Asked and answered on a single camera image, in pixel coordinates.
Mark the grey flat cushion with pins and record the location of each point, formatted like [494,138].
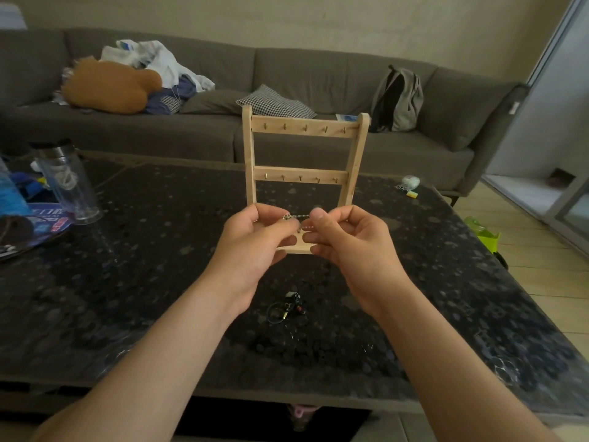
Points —
[209,102]

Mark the sliding glass door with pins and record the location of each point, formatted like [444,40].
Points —
[552,105]

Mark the wooden jewelry stand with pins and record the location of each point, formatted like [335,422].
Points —
[294,127]

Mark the green bag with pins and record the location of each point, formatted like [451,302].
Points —
[485,234]

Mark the grey backpack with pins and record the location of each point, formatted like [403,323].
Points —
[408,104]

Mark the clear plastic tumbler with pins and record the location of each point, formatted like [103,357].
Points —
[69,186]

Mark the person's left forearm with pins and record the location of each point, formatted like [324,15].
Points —
[152,363]

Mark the small black object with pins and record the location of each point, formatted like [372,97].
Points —
[501,260]

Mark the blue printed packet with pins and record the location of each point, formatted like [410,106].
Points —
[50,223]

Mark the blue plastic bottle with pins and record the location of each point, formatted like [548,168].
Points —
[13,197]

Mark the person's right forearm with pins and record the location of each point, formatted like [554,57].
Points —
[451,363]

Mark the person's left hand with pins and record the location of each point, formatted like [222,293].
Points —
[244,253]

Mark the person's right hand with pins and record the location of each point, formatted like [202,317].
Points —
[359,253]

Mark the white crumpled garment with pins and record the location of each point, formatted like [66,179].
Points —
[158,59]

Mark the checkered pillow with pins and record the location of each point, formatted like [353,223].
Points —
[276,104]

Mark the brown plush toy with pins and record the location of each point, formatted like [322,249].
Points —
[108,87]

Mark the blue crumpled garment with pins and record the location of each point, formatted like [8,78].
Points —
[166,102]

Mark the dark shoe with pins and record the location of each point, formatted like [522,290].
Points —
[560,178]

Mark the grey fabric sofa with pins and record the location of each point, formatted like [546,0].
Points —
[322,71]

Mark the pink item under table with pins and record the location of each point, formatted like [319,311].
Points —
[301,411]

